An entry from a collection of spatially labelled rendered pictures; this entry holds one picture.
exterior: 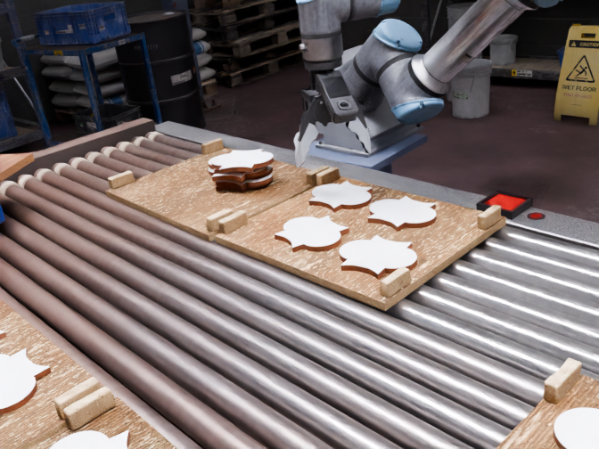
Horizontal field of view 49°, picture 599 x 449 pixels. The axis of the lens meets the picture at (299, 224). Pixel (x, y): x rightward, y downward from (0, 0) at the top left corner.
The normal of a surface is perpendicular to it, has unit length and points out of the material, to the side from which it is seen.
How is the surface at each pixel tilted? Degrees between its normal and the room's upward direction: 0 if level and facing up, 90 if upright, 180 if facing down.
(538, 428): 0
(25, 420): 0
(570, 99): 82
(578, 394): 0
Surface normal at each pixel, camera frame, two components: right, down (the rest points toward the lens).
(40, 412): -0.11, -0.90
